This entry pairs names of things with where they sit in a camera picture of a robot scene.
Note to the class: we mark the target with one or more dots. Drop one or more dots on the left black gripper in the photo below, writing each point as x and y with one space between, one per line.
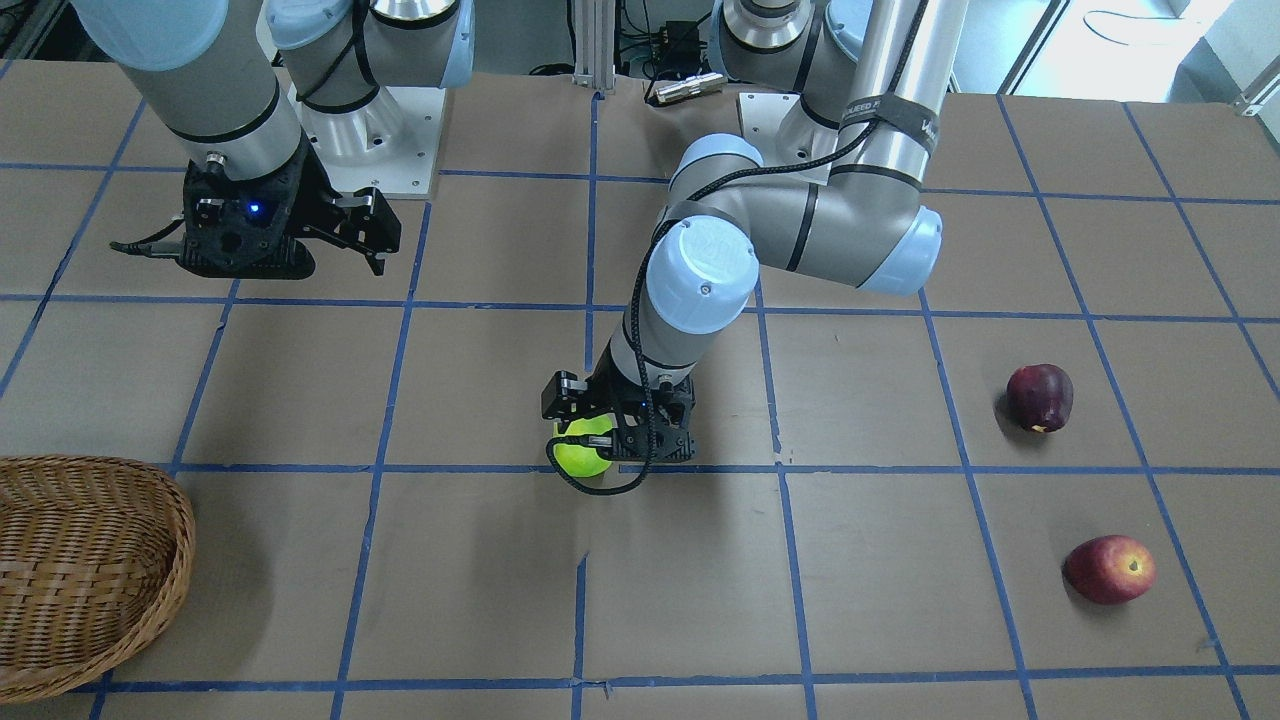
566 394

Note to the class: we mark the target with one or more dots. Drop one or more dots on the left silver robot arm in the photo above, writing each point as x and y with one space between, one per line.
838 197

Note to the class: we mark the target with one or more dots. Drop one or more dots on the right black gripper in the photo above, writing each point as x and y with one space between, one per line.
318 199

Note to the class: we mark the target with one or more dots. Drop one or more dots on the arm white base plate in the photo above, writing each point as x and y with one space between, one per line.
390 144
779 128

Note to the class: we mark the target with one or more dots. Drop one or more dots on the red yellow apple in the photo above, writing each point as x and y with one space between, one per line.
1110 570

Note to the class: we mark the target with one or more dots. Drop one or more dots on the aluminium frame post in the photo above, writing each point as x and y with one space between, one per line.
594 26

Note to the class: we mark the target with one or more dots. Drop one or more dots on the black power adapter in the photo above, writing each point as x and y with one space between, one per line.
679 44

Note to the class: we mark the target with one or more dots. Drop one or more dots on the dark red apple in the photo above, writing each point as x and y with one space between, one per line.
1040 398

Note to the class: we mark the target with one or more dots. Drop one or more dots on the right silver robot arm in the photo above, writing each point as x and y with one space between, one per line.
218 74

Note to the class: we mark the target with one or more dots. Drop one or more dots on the silver cylindrical connector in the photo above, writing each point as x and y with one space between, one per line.
700 85

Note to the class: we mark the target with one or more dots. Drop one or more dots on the green apple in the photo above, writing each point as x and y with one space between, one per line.
581 461

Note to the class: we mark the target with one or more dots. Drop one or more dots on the woven wicker basket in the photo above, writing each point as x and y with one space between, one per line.
97 554

